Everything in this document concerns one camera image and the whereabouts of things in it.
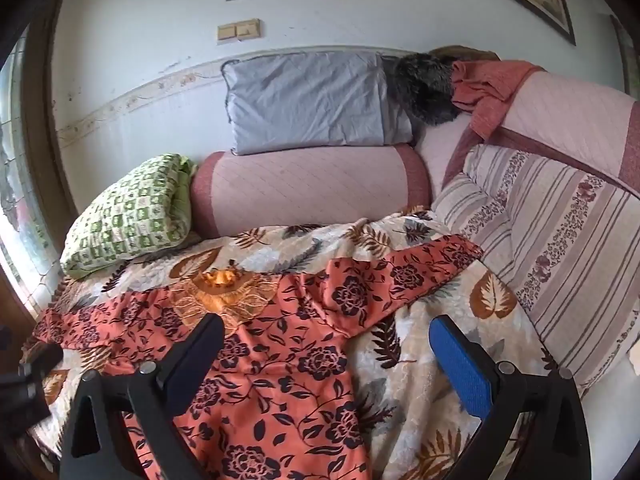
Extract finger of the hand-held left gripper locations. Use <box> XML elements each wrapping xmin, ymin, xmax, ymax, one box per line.
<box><xmin>19</xmin><ymin>342</ymin><xmax>64</xmax><ymax>378</ymax></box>

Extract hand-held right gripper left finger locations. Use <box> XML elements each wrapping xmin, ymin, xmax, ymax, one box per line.
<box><xmin>59</xmin><ymin>312</ymin><xmax>226</xmax><ymax>480</ymax></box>

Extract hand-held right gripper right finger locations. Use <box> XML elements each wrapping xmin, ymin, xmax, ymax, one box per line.
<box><xmin>429</xmin><ymin>315</ymin><xmax>592</xmax><ymax>480</ymax></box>

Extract orange floral garment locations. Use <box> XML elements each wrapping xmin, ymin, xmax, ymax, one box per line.
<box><xmin>25</xmin><ymin>234</ymin><xmax>485</xmax><ymax>480</ymax></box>

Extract leaf print blanket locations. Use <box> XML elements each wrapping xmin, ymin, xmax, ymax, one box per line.
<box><xmin>22</xmin><ymin>205</ymin><xmax>583</xmax><ymax>480</ymax></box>

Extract striped floral pillow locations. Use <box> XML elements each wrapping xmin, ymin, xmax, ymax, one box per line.
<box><xmin>430</xmin><ymin>144</ymin><xmax>640</xmax><ymax>396</ymax></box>

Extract green patterned pillow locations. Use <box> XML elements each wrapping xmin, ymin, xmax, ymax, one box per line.
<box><xmin>60</xmin><ymin>153</ymin><xmax>198</xmax><ymax>281</ymax></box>

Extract window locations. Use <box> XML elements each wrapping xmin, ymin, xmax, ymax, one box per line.
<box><xmin>0</xmin><ymin>30</ymin><xmax>63</xmax><ymax>311</ymax></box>

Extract pink quilted bolster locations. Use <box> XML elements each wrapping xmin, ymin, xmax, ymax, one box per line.
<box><xmin>189</xmin><ymin>142</ymin><xmax>433</xmax><ymax>238</ymax></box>

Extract pink quilted backrest cushion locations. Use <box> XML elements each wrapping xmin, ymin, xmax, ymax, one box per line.
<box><xmin>415</xmin><ymin>70</ymin><xmax>640</xmax><ymax>193</ymax></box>

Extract salmon knitted cloth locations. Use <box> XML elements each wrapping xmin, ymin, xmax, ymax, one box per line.
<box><xmin>450</xmin><ymin>60</ymin><xmax>546</xmax><ymax>141</ymax></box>

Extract dark furry cushion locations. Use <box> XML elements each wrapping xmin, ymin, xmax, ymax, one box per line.
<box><xmin>385</xmin><ymin>52</ymin><xmax>461</xmax><ymax>126</ymax></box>

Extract grey pillow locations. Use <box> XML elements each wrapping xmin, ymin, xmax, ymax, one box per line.
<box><xmin>221</xmin><ymin>50</ymin><xmax>416</xmax><ymax>156</ymax></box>

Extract brown furry cushion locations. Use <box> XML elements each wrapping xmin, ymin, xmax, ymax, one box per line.
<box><xmin>429</xmin><ymin>46</ymin><xmax>501</xmax><ymax>62</ymax></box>

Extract beige wall switch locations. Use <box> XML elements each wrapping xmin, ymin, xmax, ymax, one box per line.
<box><xmin>216</xmin><ymin>18</ymin><xmax>262</xmax><ymax>42</ymax></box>

